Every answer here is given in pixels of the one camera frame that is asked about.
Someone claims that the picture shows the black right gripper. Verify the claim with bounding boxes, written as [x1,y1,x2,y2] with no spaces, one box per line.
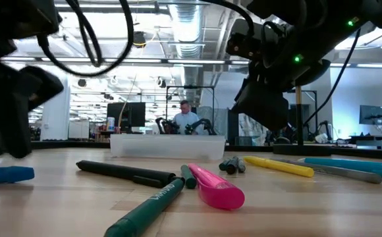
[230,48,331,132]

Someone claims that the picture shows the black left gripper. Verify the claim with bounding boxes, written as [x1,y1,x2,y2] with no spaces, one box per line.
[0,34,66,161]

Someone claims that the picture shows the short blue cylinder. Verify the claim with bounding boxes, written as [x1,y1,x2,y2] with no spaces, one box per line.
[0,165,36,184]

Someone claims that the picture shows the yellow highlighter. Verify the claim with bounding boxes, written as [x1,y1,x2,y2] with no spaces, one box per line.
[242,155,315,178]

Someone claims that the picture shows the black marker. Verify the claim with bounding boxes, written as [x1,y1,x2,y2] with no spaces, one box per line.
[225,155,240,176]

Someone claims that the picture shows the dark teal pen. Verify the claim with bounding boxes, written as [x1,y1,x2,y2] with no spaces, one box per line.
[218,158,232,171]

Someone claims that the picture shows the fat pink highlighter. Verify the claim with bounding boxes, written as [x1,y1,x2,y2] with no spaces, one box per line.
[186,163,246,211]

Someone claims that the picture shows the dark green marker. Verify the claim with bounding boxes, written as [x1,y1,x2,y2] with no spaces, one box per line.
[180,164,198,190]

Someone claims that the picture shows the clear supply box grey lid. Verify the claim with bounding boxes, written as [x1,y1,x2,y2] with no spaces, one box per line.
[109,133,227,161]

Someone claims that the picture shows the blue marker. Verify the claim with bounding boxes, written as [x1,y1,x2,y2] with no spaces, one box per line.
[297,157,382,182]

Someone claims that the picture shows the black pen with clip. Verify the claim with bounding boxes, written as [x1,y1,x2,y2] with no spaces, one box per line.
[75,159,177,189]

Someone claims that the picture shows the green crayon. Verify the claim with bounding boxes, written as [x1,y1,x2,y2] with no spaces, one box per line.
[103,177,186,237]

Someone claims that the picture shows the patterned tarp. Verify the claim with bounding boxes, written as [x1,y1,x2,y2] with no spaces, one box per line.
[238,111,267,146]

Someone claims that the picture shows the white square pillar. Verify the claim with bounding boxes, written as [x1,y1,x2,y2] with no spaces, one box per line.
[40,78,71,142]

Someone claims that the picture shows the white cabinet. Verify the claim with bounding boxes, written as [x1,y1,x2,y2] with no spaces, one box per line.
[67,120,90,140]

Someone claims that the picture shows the person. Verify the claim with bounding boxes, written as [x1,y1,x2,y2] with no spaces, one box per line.
[172,100,202,135]

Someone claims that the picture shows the black computer monitor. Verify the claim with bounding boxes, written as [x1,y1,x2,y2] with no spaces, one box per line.
[107,101,146,133]

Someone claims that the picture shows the black ceiling device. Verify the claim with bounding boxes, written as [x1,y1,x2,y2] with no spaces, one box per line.
[130,30,148,49]

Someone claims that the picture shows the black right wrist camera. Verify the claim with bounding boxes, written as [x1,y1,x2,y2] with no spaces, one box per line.
[225,18,268,62]

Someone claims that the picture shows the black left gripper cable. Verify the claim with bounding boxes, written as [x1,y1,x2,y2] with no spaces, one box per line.
[36,0,135,79]

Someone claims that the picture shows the wall mounted screen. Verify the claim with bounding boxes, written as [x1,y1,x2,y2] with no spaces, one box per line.
[358,104,382,126]

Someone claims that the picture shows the silver ventilation duct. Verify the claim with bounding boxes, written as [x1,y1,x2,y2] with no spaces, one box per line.
[169,0,211,99]

